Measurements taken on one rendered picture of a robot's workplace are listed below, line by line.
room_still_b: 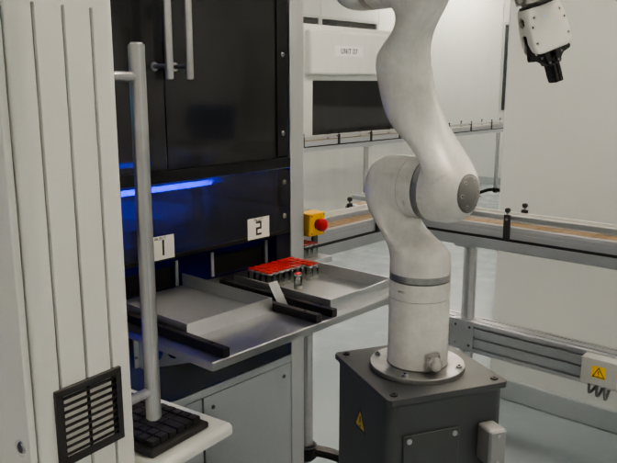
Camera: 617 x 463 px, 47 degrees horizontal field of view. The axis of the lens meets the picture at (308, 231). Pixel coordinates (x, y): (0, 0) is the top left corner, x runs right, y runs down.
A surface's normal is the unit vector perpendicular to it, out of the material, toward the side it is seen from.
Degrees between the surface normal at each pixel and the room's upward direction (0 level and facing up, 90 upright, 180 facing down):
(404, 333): 90
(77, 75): 90
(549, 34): 85
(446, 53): 90
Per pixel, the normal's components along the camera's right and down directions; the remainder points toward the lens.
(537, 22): 0.23, 0.15
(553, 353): -0.66, 0.15
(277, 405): 0.75, 0.14
